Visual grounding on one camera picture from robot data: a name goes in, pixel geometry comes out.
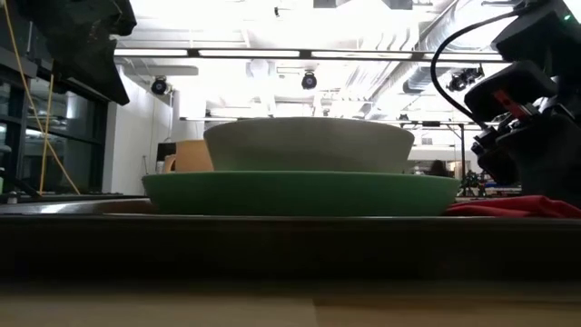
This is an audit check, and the long yellow extension cable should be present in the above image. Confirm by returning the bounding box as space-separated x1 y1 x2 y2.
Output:
2 0 82 196

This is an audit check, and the grey plastic bowl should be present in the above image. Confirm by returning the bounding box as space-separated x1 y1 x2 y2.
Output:
203 116 416 173

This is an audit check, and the black overhead beam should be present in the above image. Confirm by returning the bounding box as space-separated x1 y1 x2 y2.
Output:
113 47 507 64

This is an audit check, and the black aluminium table frame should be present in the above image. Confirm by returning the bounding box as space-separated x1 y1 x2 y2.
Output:
0 193 146 215

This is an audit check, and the silver ceiling duct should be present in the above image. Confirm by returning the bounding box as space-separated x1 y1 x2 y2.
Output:
371 0 500 104

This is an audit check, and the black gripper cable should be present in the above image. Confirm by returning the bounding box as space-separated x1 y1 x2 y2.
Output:
429 8 518 126

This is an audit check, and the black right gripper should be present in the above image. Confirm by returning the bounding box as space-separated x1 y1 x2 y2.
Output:
471 97 581 205

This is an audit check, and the green plastic plate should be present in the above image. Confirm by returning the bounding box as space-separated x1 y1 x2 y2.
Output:
142 171 461 218

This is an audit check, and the red cloth napkin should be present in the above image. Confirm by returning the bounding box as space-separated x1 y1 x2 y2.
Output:
444 194 581 219

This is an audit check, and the person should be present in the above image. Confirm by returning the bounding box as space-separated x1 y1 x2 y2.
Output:
428 159 451 177

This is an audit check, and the black background stand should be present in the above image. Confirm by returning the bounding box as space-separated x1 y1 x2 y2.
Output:
458 122 468 181

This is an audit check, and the orange plastic cup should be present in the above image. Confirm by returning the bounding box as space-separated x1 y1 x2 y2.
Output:
162 139 214 173

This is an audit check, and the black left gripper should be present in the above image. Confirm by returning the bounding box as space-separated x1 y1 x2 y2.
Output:
13 0 137 106

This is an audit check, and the dark brown plastic tray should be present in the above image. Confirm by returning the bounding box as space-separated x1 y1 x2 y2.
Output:
0 213 581 282

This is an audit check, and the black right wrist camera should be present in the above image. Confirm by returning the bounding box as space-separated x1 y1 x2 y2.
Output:
463 61 557 124

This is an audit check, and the black ceiling spotlight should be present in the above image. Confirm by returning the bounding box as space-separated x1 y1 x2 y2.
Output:
447 65 486 94
150 75 169 96
300 71 319 91

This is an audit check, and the dark framed glass partition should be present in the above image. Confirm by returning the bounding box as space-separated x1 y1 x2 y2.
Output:
0 45 110 196

